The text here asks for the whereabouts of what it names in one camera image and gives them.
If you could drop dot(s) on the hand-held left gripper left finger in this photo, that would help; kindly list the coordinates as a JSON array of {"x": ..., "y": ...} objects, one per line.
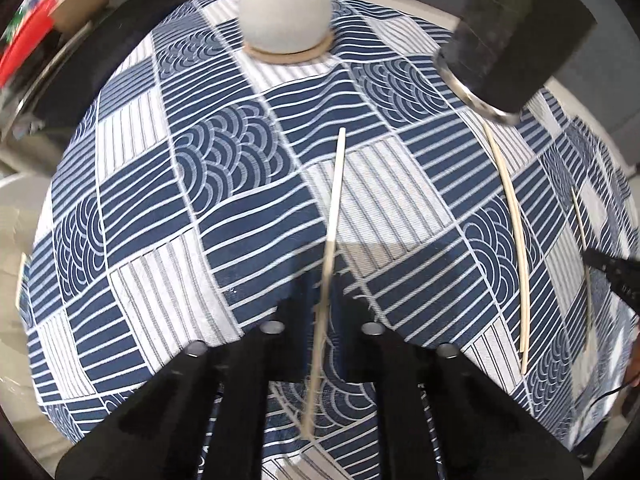
[{"x": 290, "y": 340}]

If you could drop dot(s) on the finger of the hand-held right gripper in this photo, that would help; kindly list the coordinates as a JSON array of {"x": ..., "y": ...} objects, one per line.
[{"x": 622, "y": 275}]

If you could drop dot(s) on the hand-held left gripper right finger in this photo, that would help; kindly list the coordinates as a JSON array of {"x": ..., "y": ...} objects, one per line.
[{"x": 360, "y": 350}]

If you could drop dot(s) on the group of bamboo sticks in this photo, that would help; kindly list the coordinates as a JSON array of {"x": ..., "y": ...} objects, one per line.
[{"x": 515, "y": 220}]

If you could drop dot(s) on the wooden chopstick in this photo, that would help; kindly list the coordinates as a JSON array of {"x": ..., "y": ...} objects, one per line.
[{"x": 336, "y": 200}]

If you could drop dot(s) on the black cylindrical utensil holder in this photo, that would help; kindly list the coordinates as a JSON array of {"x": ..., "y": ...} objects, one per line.
[{"x": 520, "y": 35}]

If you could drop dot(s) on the blue white patterned tablecloth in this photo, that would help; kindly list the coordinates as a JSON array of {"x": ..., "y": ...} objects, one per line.
[{"x": 200, "y": 210}]

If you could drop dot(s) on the round wooden coaster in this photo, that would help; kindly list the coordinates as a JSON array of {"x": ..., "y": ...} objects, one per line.
[{"x": 310, "y": 54}]

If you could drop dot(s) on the cactus in white pot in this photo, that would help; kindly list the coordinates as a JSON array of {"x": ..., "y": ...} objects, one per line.
[{"x": 285, "y": 10}]

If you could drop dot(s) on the black side table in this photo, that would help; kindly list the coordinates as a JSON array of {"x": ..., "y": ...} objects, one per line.
[{"x": 100, "y": 65}]

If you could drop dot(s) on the red bowl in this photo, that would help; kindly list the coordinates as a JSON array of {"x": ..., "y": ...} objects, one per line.
[{"x": 22, "y": 50}]

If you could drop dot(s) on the white bowl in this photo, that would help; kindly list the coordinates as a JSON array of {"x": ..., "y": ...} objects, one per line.
[{"x": 80, "y": 5}]

